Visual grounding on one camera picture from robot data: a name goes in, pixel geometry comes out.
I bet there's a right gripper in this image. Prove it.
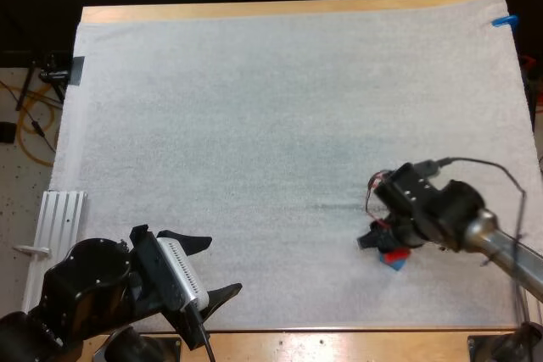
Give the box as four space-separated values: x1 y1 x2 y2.
356 161 447 253

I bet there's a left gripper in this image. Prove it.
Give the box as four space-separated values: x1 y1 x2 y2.
128 224 244 351

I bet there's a red cube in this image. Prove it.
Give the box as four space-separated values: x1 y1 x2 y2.
378 247 413 266

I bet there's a blue cube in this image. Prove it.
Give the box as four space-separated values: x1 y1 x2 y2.
383 254 411 272

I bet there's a dark grey clamp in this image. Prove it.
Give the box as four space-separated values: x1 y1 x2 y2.
69 55 87 87

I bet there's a blue clip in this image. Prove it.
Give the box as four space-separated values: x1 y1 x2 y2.
491 14 520 28

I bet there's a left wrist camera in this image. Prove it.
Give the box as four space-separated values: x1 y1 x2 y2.
156 237 210 311

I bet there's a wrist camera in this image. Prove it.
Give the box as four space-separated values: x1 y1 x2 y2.
156 237 210 311
412 159 441 177

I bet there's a black camera cable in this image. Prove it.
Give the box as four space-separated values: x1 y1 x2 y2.
193 309 218 362

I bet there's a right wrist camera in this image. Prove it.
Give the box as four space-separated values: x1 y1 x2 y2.
412 159 441 177

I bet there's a ribbed aluminium rail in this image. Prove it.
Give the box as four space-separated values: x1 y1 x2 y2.
32 190 89 253

